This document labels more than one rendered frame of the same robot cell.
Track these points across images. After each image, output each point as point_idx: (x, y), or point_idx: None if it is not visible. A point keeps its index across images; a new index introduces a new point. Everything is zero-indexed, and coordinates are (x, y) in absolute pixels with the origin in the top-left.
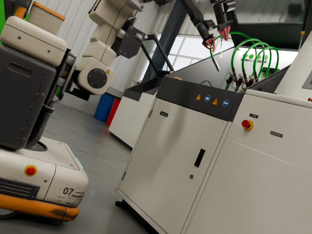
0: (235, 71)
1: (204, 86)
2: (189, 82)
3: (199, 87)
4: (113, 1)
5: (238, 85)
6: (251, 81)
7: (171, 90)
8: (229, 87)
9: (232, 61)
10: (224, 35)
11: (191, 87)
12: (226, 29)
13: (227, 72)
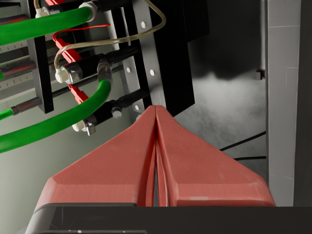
0: (3, 207)
1: (302, 56)
2: (297, 154)
3: (306, 77)
4: None
5: (102, 55)
6: (64, 5)
7: (311, 196)
8: (54, 174)
9: (99, 94)
10: (147, 180)
11: (305, 126)
12: (191, 175)
13: (23, 223)
